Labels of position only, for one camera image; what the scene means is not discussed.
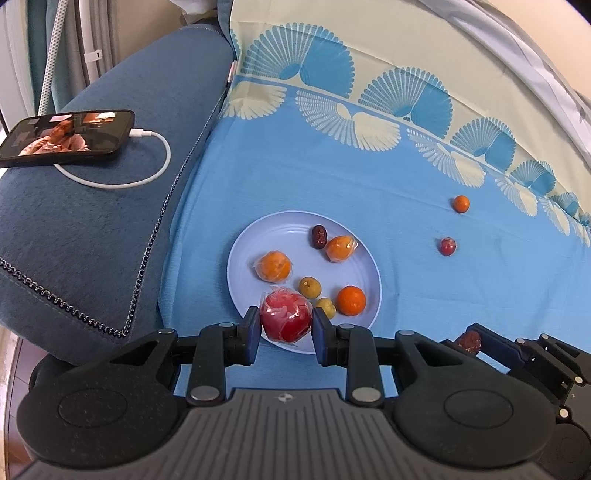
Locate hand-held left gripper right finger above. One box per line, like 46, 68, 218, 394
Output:
311, 307, 463, 407

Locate light blue plate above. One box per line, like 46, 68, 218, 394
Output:
226, 210, 383, 355

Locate red plastic-wrapped apple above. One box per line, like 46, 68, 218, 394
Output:
259, 286, 313, 344

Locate white tube with cable tie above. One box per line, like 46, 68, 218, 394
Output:
76, 0, 103, 88

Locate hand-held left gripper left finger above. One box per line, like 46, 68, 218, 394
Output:
108, 306, 262, 407

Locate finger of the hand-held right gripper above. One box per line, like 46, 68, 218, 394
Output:
465, 322, 525, 361
438, 340, 506, 370

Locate white grey cloth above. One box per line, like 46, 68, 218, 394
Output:
416, 0, 591, 153

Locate plastic-wrapped orange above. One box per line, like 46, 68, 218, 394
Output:
252, 250, 293, 283
324, 234, 359, 264

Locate unwrapped orange mandarin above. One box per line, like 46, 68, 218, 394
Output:
335, 285, 367, 317

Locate blue cream fan-print bedsheet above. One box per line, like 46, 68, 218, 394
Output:
157, 0, 591, 398

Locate white dotted pole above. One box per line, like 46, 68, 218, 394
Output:
37, 0, 70, 117

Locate teal grey curtain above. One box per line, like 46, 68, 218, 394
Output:
0, 0, 218, 116

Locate black smartphone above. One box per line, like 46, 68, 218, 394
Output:
0, 109, 136, 169

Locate white charging cable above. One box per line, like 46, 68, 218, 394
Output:
54, 128, 172, 190

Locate blue cushion with beaded trim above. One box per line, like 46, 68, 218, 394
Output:
0, 24, 236, 367

